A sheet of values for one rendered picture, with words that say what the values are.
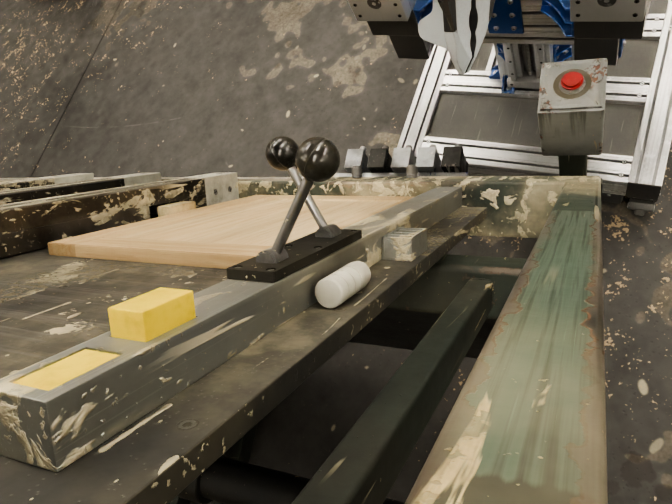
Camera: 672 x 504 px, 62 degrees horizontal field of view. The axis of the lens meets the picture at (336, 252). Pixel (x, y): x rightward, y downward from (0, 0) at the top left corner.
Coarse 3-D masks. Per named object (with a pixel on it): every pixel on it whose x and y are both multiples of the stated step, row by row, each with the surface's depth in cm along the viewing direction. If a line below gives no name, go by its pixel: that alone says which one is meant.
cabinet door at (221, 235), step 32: (128, 224) 96; (160, 224) 95; (192, 224) 95; (224, 224) 93; (256, 224) 92; (96, 256) 78; (128, 256) 76; (160, 256) 74; (192, 256) 71; (224, 256) 69
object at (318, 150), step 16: (304, 144) 46; (320, 144) 46; (304, 160) 46; (320, 160) 45; (336, 160) 46; (304, 176) 47; (320, 176) 46; (304, 192) 48; (288, 224) 49; (272, 256) 50; (288, 256) 52
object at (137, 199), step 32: (96, 192) 100; (128, 192) 102; (160, 192) 110; (192, 192) 118; (224, 192) 128; (0, 224) 80; (32, 224) 85; (64, 224) 90; (96, 224) 96; (0, 256) 81
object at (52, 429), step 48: (432, 192) 104; (240, 288) 46; (288, 288) 49; (192, 336) 38; (240, 336) 43; (0, 384) 30; (96, 384) 30; (144, 384) 34; (0, 432) 30; (48, 432) 28; (96, 432) 31
